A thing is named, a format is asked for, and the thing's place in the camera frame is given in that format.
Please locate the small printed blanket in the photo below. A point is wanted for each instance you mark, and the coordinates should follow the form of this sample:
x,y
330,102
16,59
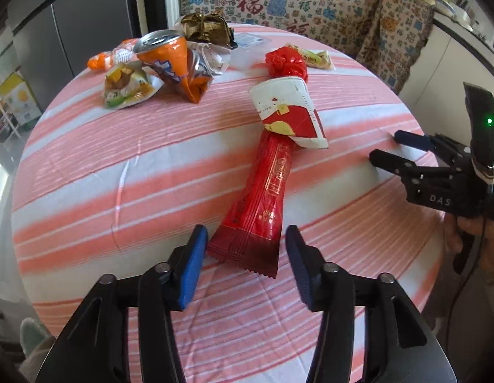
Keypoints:
x,y
394,36

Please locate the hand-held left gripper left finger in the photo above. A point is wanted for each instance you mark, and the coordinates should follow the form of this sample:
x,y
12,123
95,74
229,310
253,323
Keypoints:
x,y
193,271

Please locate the long red snack wrapper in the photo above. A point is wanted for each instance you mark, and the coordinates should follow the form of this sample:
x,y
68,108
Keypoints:
x,y
266,191

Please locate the crumpled red wrapper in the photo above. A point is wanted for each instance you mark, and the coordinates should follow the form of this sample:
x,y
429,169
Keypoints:
x,y
284,62

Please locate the grey green slipper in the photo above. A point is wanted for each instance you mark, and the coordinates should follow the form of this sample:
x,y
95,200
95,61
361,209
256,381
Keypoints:
x,y
33,337

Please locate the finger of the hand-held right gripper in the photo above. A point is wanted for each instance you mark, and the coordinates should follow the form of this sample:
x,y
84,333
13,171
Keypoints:
x,y
390,161
410,139

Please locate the green yellow snack packet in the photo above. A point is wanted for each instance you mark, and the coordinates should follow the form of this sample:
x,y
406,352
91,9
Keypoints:
x,y
127,83

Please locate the crushed white red paper cup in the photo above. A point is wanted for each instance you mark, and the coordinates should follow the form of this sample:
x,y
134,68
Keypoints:
x,y
286,99

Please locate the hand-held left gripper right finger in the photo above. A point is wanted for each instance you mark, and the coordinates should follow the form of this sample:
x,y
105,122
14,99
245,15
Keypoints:
x,y
300,263

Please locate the cream candy wrapper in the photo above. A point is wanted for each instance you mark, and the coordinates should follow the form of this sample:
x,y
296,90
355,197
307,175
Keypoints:
x,y
316,59

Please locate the crushed orange soda can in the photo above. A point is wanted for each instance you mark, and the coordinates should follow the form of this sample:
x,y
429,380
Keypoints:
x,y
167,56

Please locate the metal storage rack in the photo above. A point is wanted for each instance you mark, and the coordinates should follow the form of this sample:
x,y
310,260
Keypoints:
x,y
1,119

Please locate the white kitchen counter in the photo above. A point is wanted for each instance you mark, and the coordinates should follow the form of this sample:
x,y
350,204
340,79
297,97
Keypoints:
x,y
442,72

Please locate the grey refrigerator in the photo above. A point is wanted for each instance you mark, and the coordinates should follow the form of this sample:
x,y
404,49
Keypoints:
x,y
83,20

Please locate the person's right hand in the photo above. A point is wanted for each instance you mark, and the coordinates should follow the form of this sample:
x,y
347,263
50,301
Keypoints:
x,y
490,243

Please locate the orange white snack packet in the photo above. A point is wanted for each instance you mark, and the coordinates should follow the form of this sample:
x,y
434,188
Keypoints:
x,y
107,60

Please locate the stack of dishes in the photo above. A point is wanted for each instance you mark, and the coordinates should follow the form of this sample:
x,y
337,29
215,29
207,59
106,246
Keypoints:
x,y
446,6

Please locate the pink white striped tablecloth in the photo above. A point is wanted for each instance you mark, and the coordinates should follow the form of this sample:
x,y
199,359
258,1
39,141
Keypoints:
x,y
151,191

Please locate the clear plastic box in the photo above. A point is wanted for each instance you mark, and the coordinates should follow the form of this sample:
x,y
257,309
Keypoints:
x,y
251,40

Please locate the gold brown wrapper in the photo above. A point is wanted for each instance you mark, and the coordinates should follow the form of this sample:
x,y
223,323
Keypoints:
x,y
207,28

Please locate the crumpled printed paper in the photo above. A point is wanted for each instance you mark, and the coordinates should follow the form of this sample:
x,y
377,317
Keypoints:
x,y
215,59

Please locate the yellow cardboard box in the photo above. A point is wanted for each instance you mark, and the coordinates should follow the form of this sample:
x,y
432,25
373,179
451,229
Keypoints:
x,y
21,101

